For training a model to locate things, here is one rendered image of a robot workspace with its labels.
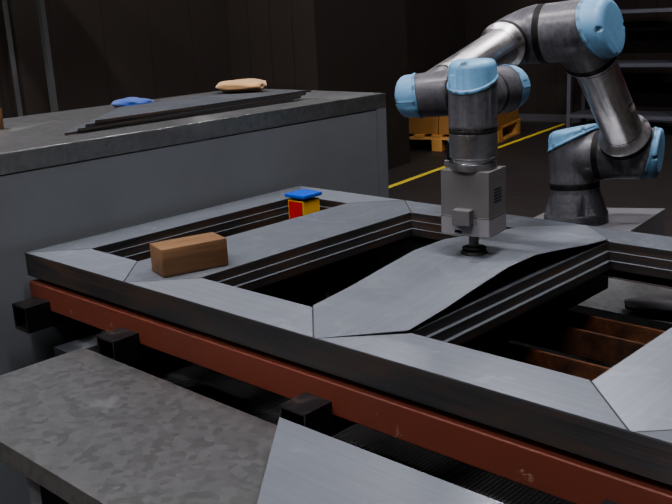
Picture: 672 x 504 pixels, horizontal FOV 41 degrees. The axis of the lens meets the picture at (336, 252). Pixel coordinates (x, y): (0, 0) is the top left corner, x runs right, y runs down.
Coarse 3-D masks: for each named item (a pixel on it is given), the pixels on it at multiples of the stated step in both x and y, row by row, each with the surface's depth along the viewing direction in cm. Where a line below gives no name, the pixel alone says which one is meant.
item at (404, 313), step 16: (352, 288) 136; (320, 304) 132; (336, 304) 131; (352, 304) 130; (368, 304) 130; (384, 304) 129; (400, 304) 128; (416, 304) 128; (384, 320) 124; (400, 320) 123; (416, 320) 122
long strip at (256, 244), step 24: (312, 216) 189; (336, 216) 188; (360, 216) 187; (384, 216) 186; (240, 240) 173; (264, 240) 172; (288, 240) 171; (312, 240) 170; (144, 264) 159; (240, 264) 156
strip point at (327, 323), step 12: (324, 312) 128; (336, 312) 128; (324, 324) 124; (336, 324) 124; (348, 324) 123; (360, 324) 123; (372, 324) 123; (384, 324) 122; (324, 336) 120; (336, 336) 120
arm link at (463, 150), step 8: (456, 136) 137; (464, 136) 136; (472, 136) 136; (480, 136) 136; (488, 136) 136; (496, 136) 138; (456, 144) 137; (464, 144) 136; (472, 144) 136; (480, 144) 136; (488, 144) 136; (496, 144) 138; (456, 152) 138; (464, 152) 137; (472, 152) 136; (480, 152) 136; (488, 152) 137; (496, 152) 138; (456, 160) 139; (464, 160) 137; (472, 160) 137; (480, 160) 137; (488, 160) 138
